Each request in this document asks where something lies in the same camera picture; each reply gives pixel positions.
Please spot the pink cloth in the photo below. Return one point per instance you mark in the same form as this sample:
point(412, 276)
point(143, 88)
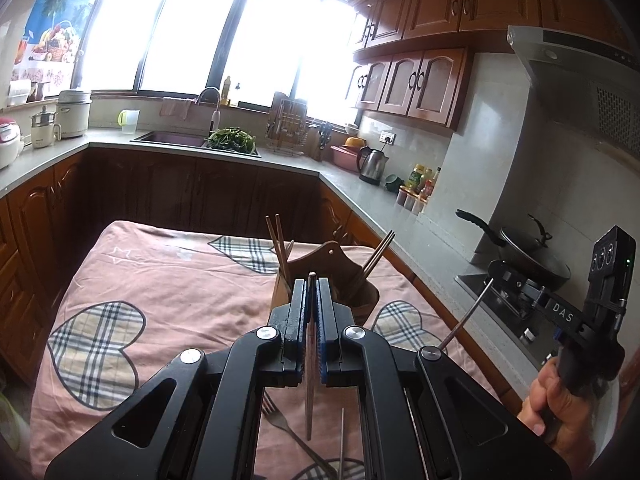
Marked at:
point(176, 107)

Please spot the orange bowl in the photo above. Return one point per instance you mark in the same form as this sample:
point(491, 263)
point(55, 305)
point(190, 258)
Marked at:
point(354, 142)

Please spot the black wok with lid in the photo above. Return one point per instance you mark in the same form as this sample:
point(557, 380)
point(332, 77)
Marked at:
point(530, 255)

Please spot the green leafy vegetables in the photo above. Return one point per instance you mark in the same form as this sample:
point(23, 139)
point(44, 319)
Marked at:
point(232, 139)

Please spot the pink white rice cooker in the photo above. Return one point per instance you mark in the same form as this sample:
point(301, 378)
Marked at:
point(9, 142)

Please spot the wooden wall cabinets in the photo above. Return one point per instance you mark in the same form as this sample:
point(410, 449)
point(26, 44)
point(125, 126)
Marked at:
point(440, 10)

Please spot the green cup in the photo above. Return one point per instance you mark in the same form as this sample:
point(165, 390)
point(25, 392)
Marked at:
point(394, 185)

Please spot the wall socket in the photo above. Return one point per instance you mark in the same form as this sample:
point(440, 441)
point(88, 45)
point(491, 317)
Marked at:
point(388, 137)

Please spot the grey kitchen countertop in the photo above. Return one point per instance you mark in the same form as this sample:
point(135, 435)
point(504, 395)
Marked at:
point(300, 160)

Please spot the pink plaid-heart tablecloth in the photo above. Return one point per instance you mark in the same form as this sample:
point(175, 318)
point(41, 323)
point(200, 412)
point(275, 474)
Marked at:
point(175, 285)

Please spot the pale wooden chopstick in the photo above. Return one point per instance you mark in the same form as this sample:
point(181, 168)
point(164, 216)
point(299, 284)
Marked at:
point(309, 410)

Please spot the yellow bottle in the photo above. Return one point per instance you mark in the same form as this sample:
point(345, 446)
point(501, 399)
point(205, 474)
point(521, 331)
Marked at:
point(227, 91)

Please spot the gas stove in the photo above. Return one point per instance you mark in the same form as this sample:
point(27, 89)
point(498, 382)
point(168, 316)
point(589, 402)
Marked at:
point(500, 300)

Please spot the kitchen sink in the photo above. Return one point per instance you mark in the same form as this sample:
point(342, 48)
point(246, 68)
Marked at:
point(167, 138)

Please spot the knife block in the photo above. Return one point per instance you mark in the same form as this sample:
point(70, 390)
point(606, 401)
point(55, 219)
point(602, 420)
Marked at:
point(325, 135)

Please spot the steel electric kettle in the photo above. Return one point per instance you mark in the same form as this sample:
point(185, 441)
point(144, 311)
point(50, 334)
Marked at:
point(372, 167)

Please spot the kitchen faucet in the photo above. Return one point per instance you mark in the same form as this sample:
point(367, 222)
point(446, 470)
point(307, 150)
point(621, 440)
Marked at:
point(212, 110)

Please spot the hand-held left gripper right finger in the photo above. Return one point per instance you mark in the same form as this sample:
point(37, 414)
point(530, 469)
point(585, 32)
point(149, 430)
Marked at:
point(322, 340)

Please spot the metal fork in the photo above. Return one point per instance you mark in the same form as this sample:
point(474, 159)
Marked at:
point(287, 427)

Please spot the range hood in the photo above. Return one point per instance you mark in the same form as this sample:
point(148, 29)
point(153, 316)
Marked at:
point(575, 75)

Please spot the wooden utensil holder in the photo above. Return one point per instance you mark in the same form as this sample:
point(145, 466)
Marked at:
point(345, 270)

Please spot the person's right hand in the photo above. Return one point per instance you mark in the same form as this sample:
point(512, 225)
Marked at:
point(580, 415)

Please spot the metal chopstick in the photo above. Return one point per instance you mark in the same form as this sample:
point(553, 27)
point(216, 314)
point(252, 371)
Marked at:
point(342, 440)
point(467, 312)

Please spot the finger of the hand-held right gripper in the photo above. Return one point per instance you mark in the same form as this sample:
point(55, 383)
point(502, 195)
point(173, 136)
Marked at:
point(517, 285)

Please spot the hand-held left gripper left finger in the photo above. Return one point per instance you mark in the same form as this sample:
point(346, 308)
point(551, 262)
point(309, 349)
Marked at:
point(300, 320)

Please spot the white blender jug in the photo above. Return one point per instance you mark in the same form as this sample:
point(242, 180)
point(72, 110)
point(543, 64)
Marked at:
point(45, 132)

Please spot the kitchen window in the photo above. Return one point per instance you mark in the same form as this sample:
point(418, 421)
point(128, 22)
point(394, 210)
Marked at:
point(200, 35)

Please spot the pink plastic tub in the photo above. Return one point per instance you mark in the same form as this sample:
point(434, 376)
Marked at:
point(345, 157)

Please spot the fruit wall poster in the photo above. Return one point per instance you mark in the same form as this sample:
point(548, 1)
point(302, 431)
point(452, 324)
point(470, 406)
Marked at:
point(55, 20)

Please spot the metal dish rack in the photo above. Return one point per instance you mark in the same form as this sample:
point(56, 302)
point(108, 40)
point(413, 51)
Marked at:
point(287, 125)

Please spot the wooden base cabinets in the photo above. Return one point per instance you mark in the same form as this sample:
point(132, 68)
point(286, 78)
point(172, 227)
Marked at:
point(150, 195)

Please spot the seasoning jar set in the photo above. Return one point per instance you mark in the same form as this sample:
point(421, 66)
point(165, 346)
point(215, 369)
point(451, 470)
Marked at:
point(412, 200)

